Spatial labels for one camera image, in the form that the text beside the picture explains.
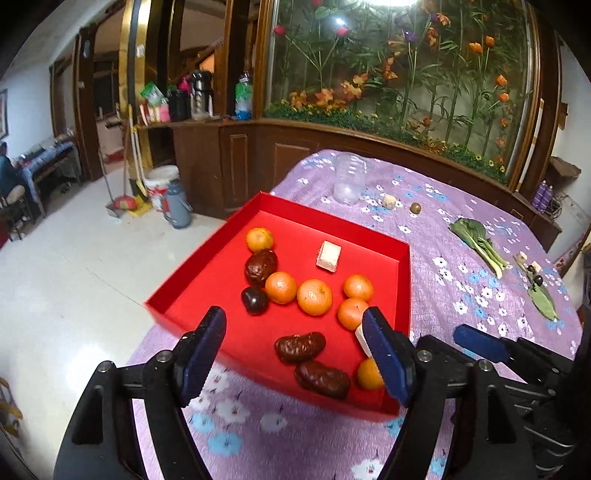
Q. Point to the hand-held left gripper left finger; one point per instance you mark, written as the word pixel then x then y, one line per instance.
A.
pixel 203 355

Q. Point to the grey thermos jug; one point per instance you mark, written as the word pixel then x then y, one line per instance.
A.
pixel 178 207

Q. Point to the green label plastic bottle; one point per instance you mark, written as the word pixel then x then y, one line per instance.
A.
pixel 243 97

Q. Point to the green package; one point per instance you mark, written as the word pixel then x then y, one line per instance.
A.
pixel 154 94

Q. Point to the golden pillar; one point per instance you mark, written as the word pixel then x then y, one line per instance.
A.
pixel 136 69

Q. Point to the glass flower display case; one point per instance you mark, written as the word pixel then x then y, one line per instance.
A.
pixel 369 55

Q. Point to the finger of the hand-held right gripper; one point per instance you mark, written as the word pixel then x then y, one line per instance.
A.
pixel 443 350
pixel 482 344

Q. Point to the black thermos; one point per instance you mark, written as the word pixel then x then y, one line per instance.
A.
pixel 201 94

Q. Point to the clear plastic cup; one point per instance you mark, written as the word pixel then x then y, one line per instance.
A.
pixel 349 177

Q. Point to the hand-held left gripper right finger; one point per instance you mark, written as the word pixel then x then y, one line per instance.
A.
pixel 388 355

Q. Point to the table with blue cloth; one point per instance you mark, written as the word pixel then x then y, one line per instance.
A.
pixel 51 154

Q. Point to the red box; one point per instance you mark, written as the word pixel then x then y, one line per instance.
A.
pixel 295 230

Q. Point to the framed picture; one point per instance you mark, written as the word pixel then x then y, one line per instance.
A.
pixel 2 113

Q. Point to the red broom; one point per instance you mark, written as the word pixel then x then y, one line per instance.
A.
pixel 123 202

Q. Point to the purple bottle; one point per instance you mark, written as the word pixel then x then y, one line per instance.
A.
pixel 538 196
pixel 548 199

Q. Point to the black cup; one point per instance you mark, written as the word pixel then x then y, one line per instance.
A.
pixel 178 105

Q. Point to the small green fruit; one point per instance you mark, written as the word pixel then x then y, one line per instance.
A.
pixel 415 208

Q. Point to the wooden cabinet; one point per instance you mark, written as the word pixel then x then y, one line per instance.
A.
pixel 258 157

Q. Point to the bok choy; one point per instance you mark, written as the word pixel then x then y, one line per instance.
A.
pixel 475 237

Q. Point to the white square cake piece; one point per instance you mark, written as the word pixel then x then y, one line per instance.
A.
pixel 328 255

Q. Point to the green leaf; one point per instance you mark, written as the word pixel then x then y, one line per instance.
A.
pixel 545 300

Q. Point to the white bucket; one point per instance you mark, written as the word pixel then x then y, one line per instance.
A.
pixel 161 184

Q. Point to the small sugarcane piece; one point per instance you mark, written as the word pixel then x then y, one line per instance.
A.
pixel 521 257
pixel 389 201

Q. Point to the orange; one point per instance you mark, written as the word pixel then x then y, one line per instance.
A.
pixel 358 287
pixel 314 297
pixel 352 314
pixel 259 239
pixel 280 287
pixel 368 374

